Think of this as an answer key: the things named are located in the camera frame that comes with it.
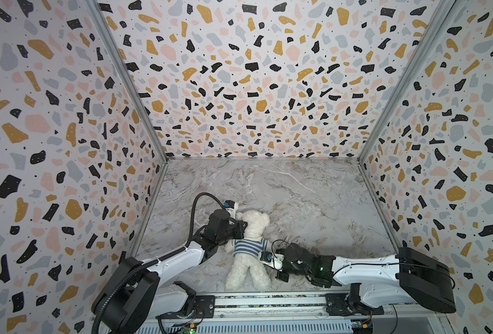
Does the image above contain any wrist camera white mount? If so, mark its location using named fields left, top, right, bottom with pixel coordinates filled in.
left=259, top=250, right=285, bottom=271
left=224, top=200, right=240, bottom=219

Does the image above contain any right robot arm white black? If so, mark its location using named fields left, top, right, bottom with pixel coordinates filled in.
left=260, top=243, right=456, bottom=314

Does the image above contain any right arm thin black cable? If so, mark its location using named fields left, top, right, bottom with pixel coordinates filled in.
left=270, top=239, right=456, bottom=291

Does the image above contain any blue white striped knit sweater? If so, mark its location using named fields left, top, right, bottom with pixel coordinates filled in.
left=232, top=238, right=268, bottom=258

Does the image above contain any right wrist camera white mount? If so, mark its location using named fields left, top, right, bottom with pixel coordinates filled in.
left=259, top=250, right=285, bottom=271

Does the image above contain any grey vented cable duct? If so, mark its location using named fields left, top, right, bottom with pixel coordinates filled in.
left=135, top=320, right=354, bottom=334

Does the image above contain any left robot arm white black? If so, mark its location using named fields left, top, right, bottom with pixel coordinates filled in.
left=91, top=209, right=249, bottom=333

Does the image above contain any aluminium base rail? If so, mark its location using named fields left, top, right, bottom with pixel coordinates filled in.
left=128, top=285, right=430, bottom=323

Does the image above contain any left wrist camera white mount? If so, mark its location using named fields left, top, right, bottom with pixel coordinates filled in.
left=224, top=200, right=240, bottom=219

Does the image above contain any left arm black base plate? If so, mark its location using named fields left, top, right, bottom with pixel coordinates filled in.
left=160, top=295, right=216, bottom=321

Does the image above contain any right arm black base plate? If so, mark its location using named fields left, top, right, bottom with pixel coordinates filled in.
left=325, top=283, right=384, bottom=317

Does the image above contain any white fluffy teddy bear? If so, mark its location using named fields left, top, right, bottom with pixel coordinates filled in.
left=225, top=210, right=271, bottom=291

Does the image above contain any black corrugated cable conduit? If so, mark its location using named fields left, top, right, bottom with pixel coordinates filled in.
left=90, top=191, right=228, bottom=334

